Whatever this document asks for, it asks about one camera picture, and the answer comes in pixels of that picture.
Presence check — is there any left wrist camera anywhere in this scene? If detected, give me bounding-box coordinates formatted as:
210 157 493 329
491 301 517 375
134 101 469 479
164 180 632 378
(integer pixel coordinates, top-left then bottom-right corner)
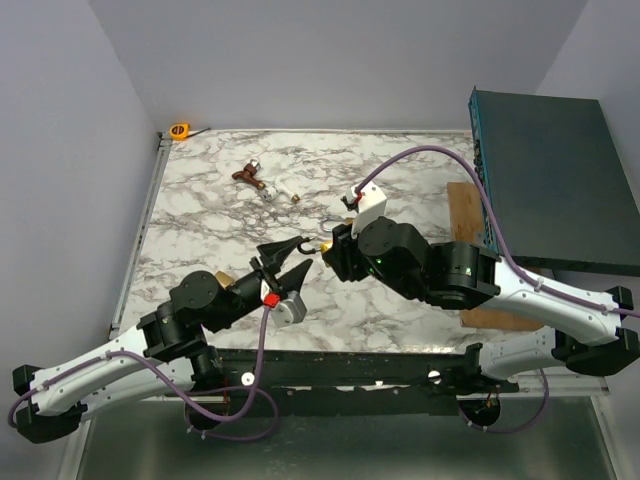
271 291 307 328

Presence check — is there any brown plastic tap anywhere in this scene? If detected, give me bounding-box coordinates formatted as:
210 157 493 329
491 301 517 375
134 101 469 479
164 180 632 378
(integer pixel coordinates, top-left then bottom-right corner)
231 159 265 190

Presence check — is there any white plastic tap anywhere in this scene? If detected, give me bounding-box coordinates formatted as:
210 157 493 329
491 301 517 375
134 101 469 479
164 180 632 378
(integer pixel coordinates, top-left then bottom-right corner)
258 177 301 204

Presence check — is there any wooden board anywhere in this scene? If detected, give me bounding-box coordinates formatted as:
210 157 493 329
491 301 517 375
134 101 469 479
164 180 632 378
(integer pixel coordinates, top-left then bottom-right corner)
447 182 542 332

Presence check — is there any long-shackle brass padlock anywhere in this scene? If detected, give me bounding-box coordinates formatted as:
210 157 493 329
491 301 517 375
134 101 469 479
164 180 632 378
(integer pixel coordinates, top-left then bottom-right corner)
319 215 354 235

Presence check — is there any small brass padlock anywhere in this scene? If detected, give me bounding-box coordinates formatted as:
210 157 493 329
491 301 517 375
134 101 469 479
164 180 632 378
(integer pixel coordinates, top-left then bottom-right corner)
214 271 236 290

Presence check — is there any blue network switch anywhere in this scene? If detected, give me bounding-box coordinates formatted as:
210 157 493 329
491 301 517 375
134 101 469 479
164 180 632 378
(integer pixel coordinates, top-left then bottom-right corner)
468 89 639 276

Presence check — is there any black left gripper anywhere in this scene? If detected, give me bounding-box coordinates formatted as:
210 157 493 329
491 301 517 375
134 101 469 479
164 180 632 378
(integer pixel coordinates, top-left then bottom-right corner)
208 238 314 334

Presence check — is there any orange tape measure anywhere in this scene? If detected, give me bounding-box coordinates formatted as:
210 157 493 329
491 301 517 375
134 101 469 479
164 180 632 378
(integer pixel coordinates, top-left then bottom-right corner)
168 123 211 141

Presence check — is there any yellow black padlock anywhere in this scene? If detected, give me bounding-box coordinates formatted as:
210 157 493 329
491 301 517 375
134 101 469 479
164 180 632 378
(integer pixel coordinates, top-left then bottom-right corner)
296 237 332 256

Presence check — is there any black front rail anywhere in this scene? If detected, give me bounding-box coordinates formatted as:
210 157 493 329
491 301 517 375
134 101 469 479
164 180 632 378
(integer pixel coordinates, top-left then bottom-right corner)
164 347 521 419

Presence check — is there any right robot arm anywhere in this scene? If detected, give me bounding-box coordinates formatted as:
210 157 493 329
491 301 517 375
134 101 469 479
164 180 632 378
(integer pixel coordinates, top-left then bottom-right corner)
321 217 639 392

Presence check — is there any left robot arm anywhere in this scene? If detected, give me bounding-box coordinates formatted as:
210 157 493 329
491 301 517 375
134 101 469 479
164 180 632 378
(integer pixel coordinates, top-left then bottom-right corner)
7 236 312 444

